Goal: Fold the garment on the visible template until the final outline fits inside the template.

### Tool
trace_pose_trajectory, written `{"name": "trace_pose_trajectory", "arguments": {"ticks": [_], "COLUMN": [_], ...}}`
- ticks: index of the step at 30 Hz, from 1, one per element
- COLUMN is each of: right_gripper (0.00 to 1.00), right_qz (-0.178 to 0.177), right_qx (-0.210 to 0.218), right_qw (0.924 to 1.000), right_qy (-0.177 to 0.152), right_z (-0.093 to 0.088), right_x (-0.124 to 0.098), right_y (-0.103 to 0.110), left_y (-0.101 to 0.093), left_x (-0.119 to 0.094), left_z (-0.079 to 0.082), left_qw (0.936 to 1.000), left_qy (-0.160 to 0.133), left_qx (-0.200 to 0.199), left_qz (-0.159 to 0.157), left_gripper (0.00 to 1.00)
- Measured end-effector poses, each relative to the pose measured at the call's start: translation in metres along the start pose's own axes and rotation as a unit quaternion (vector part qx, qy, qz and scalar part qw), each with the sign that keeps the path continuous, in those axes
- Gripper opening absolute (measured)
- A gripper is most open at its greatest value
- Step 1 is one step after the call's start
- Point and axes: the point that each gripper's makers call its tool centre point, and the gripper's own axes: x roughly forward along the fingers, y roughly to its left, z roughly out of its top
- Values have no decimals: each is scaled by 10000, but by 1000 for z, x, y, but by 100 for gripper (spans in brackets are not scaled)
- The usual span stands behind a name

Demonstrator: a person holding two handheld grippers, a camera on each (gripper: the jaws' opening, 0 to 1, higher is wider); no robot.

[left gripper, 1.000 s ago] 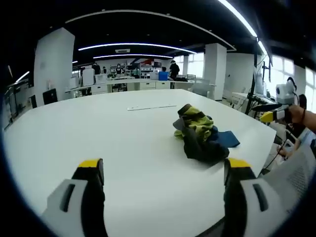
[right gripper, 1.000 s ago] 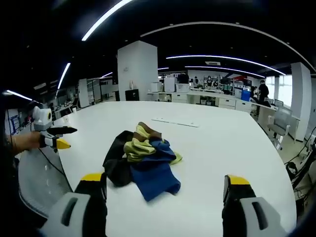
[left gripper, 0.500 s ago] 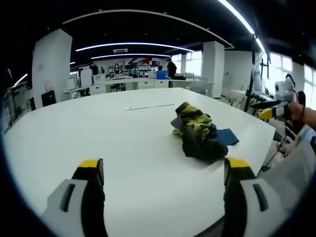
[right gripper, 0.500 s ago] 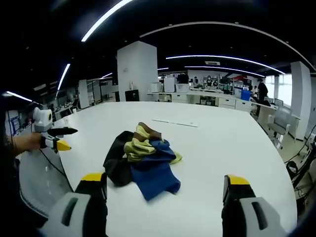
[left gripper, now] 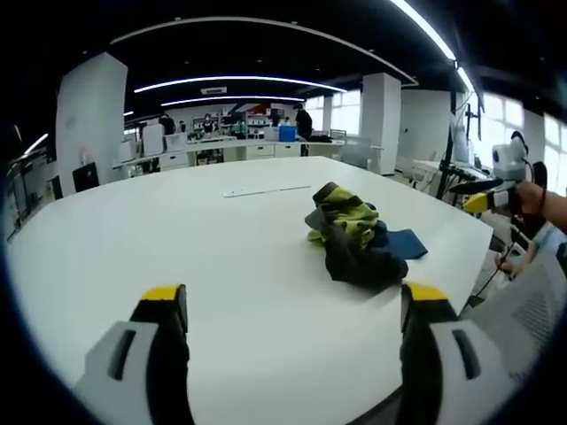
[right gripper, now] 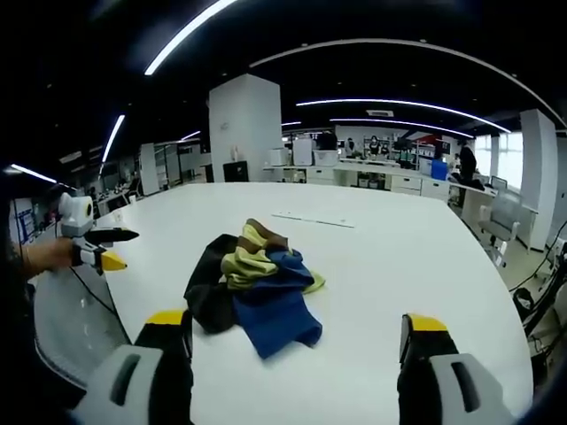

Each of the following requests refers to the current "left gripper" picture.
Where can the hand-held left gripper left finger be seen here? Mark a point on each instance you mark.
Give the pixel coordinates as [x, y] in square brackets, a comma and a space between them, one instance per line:
[111, 354]

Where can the white mesh office chair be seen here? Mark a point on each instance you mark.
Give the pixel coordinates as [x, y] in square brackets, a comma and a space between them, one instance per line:
[527, 319]

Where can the white flat strip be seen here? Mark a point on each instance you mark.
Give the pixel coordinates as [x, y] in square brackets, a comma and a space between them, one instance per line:
[266, 190]

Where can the blue storage box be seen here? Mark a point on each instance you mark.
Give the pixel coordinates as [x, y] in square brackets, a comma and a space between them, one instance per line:
[288, 133]

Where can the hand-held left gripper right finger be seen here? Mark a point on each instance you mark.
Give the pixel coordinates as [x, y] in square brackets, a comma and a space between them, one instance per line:
[469, 363]

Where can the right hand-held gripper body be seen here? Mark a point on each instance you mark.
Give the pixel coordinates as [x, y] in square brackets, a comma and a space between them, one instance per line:
[509, 164]

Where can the blue cloth piece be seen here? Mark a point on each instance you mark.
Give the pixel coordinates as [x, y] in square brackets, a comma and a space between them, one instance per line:
[407, 245]

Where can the long white counter desk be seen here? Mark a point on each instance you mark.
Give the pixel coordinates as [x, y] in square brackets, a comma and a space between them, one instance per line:
[221, 148]

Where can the black monitor stand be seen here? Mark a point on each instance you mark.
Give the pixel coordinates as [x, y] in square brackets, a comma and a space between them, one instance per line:
[448, 150]

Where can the person's right hand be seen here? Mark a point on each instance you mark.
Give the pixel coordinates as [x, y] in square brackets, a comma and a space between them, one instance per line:
[529, 199]

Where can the green and dark garment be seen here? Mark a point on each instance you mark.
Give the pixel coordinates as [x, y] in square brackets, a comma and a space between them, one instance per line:
[354, 239]

